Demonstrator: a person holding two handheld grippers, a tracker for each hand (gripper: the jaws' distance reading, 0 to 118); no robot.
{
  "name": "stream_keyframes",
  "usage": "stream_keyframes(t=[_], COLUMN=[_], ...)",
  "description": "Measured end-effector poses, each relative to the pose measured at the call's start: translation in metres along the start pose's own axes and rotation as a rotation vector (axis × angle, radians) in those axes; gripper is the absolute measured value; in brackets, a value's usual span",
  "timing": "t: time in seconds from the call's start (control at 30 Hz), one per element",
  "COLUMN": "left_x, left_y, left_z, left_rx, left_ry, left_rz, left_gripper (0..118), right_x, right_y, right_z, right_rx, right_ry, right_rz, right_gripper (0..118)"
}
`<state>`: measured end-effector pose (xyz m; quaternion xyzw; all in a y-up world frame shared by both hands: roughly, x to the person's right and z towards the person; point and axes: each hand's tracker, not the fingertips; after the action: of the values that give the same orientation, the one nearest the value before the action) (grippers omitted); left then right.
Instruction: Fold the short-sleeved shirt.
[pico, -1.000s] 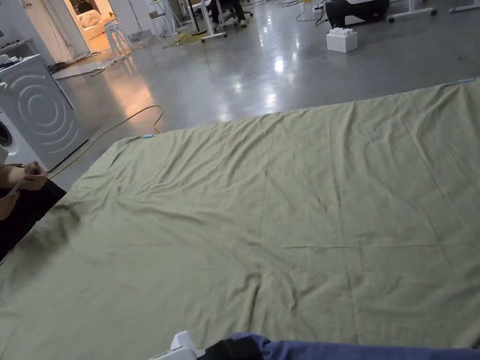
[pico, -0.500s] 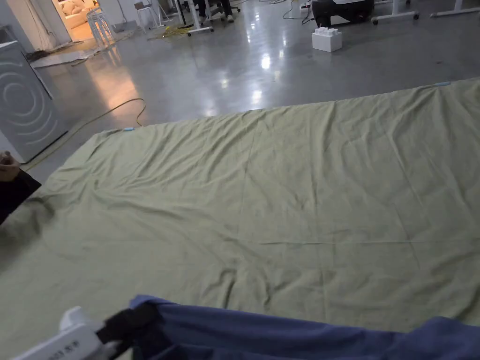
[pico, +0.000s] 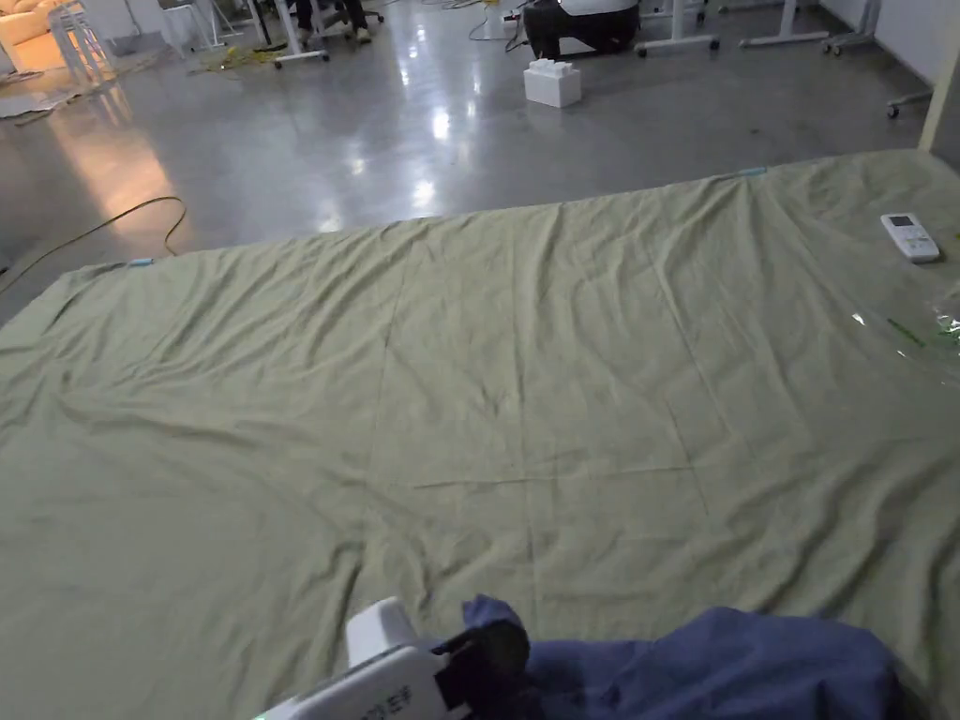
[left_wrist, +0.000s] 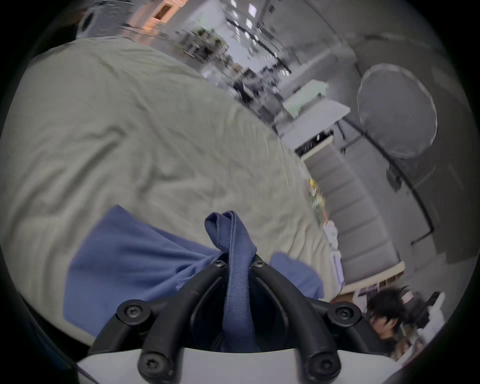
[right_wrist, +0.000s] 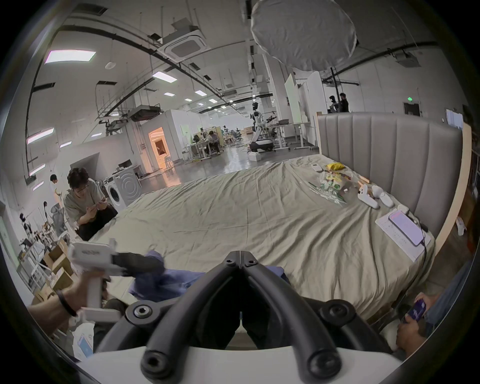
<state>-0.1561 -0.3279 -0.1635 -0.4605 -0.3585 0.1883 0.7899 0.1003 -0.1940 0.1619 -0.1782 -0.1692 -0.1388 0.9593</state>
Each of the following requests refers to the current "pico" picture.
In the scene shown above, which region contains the yellow cable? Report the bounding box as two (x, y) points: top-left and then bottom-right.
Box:
(0, 196), (188, 295)

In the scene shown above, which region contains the beige headboard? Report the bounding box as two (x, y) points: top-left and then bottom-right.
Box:
(921, 44), (960, 155)

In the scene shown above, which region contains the white foam block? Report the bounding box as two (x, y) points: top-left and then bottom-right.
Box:
(523, 59), (586, 109)

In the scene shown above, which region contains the clear plastic bag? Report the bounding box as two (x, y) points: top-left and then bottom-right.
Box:
(850, 280), (960, 387)

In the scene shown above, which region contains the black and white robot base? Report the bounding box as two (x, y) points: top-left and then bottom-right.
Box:
(521, 0), (643, 58)

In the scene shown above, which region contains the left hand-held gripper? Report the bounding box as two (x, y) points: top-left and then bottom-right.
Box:
(258, 595), (532, 720)

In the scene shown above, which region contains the dark blue shirt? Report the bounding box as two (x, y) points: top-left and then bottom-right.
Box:
(460, 593), (908, 720)

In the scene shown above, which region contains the pale sofa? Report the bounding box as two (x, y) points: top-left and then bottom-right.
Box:
(0, 0), (85, 72)

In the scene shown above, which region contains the bed with pale green sheet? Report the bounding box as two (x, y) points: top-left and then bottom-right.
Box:
(0, 147), (960, 720)

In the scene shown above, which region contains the white desk on wheels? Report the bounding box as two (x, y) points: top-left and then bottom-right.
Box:
(738, 0), (833, 51)
(250, 0), (333, 70)
(634, 0), (723, 58)

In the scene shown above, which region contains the white remote control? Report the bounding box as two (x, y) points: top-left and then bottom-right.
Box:
(880, 213), (941, 263)

